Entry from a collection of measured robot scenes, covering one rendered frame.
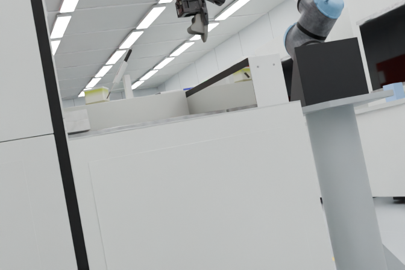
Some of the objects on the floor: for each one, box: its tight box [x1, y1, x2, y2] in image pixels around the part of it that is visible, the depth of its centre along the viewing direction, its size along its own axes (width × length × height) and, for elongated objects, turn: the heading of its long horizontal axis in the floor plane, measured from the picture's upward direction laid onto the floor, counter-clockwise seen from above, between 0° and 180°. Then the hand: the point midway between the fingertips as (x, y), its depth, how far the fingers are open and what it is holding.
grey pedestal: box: [301, 89, 405, 270], centre depth 202 cm, size 51×44×82 cm
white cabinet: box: [69, 102, 334, 270], centre depth 190 cm, size 64×96×82 cm, turn 129°
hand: (206, 38), depth 202 cm, fingers closed
